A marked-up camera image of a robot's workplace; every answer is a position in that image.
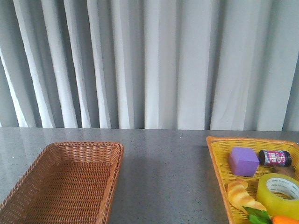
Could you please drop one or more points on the yellow tape roll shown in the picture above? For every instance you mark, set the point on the yellow tape roll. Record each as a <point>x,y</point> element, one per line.
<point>279,194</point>

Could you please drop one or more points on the yellow wicker basket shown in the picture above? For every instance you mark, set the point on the yellow wicker basket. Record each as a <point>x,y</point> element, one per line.
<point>220,147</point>

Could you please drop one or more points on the white pleated curtain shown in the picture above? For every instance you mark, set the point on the white pleated curtain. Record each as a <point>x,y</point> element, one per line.
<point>153,64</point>

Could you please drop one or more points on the brown wicker basket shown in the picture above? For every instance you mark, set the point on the brown wicker basket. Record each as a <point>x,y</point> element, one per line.
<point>70,182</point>

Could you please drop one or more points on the purple foam cube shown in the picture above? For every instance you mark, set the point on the purple foam cube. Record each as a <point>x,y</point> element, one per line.
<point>243,161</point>

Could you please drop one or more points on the toy croissant bread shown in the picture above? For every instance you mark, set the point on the toy croissant bread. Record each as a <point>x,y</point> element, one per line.
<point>240,198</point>

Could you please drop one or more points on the purple black can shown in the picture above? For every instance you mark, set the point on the purple black can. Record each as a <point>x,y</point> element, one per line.
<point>274,157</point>

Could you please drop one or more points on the orange toy carrot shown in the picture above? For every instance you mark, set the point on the orange toy carrot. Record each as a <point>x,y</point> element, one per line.
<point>256,216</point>

